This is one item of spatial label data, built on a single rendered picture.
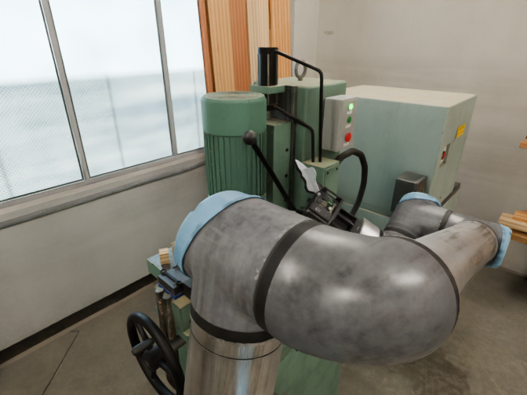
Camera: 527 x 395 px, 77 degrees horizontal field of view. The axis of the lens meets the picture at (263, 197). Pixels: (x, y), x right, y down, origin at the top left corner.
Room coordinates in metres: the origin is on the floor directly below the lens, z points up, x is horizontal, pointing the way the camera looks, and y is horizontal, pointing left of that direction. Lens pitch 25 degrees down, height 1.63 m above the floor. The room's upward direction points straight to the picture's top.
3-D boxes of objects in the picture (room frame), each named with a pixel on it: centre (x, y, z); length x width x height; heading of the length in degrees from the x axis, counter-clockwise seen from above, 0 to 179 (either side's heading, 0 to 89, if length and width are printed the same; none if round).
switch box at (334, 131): (1.06, -0.24, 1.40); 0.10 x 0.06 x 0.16; 137
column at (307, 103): (1.14, -0.12, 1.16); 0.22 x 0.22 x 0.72; 47
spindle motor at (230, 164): (0.92, 0.08, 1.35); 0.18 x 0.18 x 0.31
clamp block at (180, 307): (0.81, 0.24, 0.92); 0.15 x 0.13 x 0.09; 47
